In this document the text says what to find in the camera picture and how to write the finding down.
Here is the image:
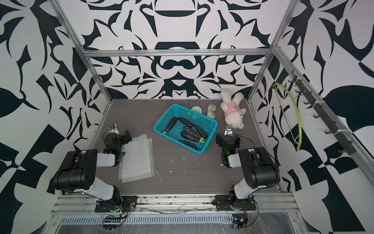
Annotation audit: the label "white plush toy pink shirt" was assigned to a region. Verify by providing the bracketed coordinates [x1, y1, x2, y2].
[220, 89, 246, 129]

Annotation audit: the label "translucent zip bag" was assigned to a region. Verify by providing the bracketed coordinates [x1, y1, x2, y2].
[120, 134, 154, 179]

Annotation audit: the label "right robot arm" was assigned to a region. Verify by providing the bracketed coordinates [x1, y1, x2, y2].
[216, 125, 280, 210]

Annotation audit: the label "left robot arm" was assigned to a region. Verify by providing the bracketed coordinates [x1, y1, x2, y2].
[53, 123, 133, 213]

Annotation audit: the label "aluminium frame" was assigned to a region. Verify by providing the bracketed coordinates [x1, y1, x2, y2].
[40, 0, 374, 234]

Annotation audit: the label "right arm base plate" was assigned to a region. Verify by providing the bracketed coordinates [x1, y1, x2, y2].
[212, 195, 257, 211]

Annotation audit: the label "green tube hoop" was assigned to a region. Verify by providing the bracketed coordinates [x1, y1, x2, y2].
[273, 83, 303, 151]

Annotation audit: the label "lower translucent zip bags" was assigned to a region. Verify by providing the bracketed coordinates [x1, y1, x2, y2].
[118, 137, 155, 184]

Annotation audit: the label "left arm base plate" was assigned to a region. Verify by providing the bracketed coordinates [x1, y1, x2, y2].
[94, 196, 138, 213]

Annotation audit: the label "teal plastic basket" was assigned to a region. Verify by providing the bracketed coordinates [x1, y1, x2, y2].
[153, 104, 218, 154]

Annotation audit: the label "black hook rail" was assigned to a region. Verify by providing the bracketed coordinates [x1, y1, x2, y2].
[289, 71, 357, 155]

